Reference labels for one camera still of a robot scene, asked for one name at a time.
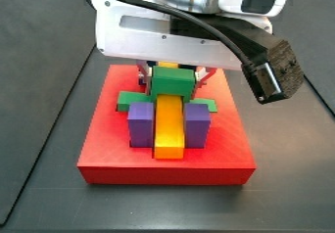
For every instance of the yellow long bar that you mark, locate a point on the yellow long bar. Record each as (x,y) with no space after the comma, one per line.
(168,127)

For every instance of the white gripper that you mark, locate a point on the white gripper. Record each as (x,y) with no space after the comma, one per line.
(148,31)

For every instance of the green arch-shaped block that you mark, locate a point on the green arch-shaped block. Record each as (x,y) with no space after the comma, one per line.
(165,81)

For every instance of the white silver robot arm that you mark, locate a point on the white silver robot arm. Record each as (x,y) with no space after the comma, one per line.
(253,11)

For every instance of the right purple block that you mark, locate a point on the right purple block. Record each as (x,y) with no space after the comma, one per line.
(196,124)

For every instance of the left purple block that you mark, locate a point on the left purple block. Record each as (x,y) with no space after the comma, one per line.
(140,124)

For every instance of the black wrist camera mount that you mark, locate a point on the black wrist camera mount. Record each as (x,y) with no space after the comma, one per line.
(273,75)

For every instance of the red base board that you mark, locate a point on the red base board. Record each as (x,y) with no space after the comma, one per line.
(111,162)

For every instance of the purple block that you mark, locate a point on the purple block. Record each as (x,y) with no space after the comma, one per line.
(140,124)
(196,124)

